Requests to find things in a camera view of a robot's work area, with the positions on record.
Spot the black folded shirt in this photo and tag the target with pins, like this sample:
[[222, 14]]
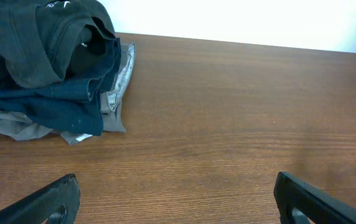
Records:
[[46, 42]]

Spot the navy blue folded shirt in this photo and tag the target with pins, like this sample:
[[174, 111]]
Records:
[[72, 105]]

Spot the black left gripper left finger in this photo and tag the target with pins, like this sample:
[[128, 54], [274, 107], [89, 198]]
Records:
[[57, 202]]

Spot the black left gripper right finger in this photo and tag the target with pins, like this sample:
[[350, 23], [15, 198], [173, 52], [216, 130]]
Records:
[[299, 202]]

